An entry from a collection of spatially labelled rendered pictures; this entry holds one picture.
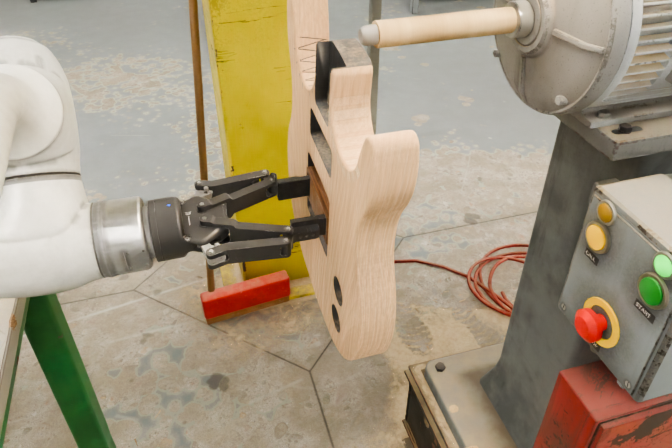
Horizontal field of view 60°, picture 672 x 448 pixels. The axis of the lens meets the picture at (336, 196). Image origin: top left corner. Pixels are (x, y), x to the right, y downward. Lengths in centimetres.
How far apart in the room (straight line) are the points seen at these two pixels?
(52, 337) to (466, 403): 92
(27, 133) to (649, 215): 66
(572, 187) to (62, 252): 78
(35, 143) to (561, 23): 61
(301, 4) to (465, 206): 192
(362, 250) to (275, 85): 113
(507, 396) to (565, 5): 93
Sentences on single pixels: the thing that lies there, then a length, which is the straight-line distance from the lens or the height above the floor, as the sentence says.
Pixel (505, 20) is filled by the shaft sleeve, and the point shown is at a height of 126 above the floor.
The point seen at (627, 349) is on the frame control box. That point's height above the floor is 98.
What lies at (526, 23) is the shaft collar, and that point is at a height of 125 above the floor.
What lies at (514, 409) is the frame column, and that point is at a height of 36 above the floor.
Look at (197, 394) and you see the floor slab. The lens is 189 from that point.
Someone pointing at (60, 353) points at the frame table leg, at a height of 68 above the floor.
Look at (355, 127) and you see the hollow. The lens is 62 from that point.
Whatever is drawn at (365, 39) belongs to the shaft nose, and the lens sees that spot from 71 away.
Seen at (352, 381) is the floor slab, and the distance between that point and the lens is 187.
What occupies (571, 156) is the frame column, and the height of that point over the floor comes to 99.
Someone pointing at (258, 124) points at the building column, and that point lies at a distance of 173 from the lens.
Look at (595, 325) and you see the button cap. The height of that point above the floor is 99.
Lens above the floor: 150
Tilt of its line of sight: 36 degrees down
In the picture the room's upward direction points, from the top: straight up
